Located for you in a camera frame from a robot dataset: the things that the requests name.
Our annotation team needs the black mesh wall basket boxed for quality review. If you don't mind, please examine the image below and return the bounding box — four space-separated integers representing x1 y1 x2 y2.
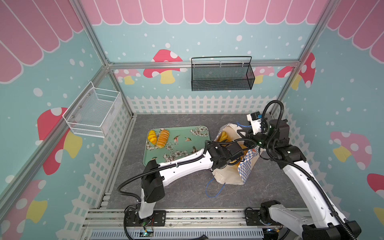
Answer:
191 56 256 92

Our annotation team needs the yellow fake croissant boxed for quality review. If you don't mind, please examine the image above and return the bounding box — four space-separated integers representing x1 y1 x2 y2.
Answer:
218 131 230 143

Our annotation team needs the checkered paper croissant bag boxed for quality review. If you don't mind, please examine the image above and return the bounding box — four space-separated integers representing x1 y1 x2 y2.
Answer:
205 124 260 198

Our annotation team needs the green floral serving tray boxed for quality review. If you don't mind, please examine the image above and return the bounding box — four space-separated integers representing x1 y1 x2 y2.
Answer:
143 126 210 165

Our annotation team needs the yellow fake bread roll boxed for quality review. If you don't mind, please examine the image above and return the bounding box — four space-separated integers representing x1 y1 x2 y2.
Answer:
148 130 157 145

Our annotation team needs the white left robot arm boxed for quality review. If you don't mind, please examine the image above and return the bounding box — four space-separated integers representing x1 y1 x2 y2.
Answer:
117 141 244 220

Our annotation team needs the orange fake croissant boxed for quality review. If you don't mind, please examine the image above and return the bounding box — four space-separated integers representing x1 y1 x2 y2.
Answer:
157 130 170 149

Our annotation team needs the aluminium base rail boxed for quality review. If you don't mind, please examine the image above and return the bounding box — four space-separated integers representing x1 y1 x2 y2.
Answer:
55 208 361 240

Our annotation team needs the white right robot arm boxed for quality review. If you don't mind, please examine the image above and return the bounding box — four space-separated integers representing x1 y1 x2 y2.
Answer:
246 100 362 240

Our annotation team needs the white wire wall basket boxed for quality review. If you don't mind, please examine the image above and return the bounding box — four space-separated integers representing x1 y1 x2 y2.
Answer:
63 82 123 138

